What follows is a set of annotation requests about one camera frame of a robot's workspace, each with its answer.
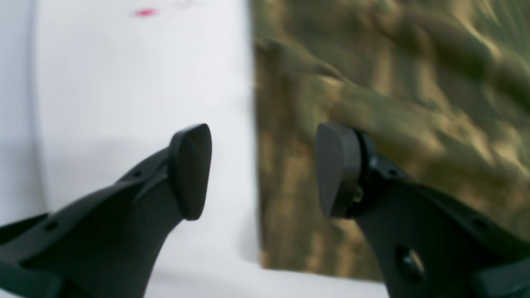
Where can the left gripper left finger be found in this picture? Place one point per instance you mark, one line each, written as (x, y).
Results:
(105, 244)

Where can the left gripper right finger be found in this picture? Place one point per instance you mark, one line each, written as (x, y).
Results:
(427, 244)

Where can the camouflage T-shirt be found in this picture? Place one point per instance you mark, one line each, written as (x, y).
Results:
(442, 86)

